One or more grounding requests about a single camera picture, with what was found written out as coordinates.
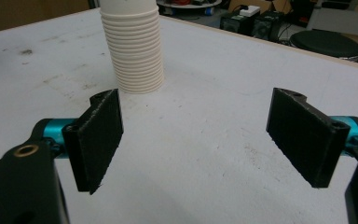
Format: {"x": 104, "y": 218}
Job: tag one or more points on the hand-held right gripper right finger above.
{"x": 304, "y": 140}

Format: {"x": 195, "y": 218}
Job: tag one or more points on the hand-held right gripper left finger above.
{"x": 96, "y": 143}

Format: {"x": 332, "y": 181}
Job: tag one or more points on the stack of white paper cups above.
{"x": 135, "y": 46}

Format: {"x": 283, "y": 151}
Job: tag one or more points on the black round stool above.
{"x": 326, "y": 43}

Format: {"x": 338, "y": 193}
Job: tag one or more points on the white table mat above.
{"x": 199, "y": 124}

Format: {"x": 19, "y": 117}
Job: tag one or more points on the black computer tower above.
{"x": 234, "y": 23}
{"x": 267, "y": 26}

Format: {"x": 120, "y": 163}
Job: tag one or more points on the small white box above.
{"x": 249, "y": 11}

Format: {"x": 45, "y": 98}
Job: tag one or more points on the round white table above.
{"x": 192, "y": 3}

